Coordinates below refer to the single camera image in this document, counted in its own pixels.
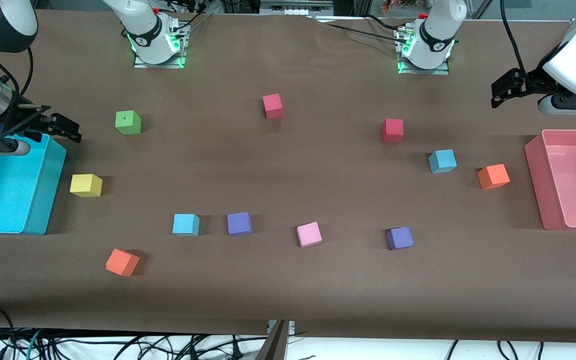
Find purple foam block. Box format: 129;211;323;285
226;212;253;237
386;226;415;251

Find light blue foam block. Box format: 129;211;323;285
172;213;201;237
428;149;458;174

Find brown table cover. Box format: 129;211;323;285
0;9;576;345

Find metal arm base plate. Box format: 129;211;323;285
133;22;189;70
396;25;451;76

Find teal cable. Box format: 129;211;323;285
26;329;45;360

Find green foam block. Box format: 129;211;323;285
115;110;142;136

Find red foam block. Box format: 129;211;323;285
262;93;285;120
381;118;405;144

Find pink foam block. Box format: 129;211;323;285
296;221;323;248

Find grey metal frame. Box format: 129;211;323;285
259;0;335;17

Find cyan plastic bin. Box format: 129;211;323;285
0;132;68;236

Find orange foam block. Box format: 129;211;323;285
477;163;511;190
105;248;141;277

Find pink plastic bin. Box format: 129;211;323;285
524;129;576;231

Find yellow foam block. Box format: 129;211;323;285
69;173;104;198

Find metal table bracket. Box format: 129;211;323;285
255;319;297;360

